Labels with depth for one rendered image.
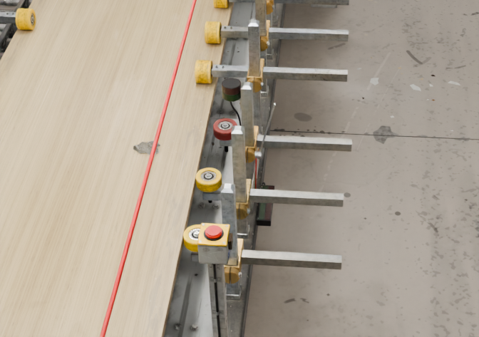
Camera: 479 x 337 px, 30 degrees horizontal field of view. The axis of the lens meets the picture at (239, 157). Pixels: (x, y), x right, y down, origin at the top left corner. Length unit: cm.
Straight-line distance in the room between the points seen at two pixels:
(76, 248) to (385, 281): 151
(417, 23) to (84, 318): 325
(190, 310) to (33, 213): 55
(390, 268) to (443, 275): 21
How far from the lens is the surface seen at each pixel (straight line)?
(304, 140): 294
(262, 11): 319
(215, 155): 326
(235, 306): 265
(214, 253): 212
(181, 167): 279
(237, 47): 382
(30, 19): 350
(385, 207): 397
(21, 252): 262
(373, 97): 458
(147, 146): 287
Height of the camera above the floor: 273
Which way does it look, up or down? 41 degrees down
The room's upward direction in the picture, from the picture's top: 2 degrees counter-clockwise
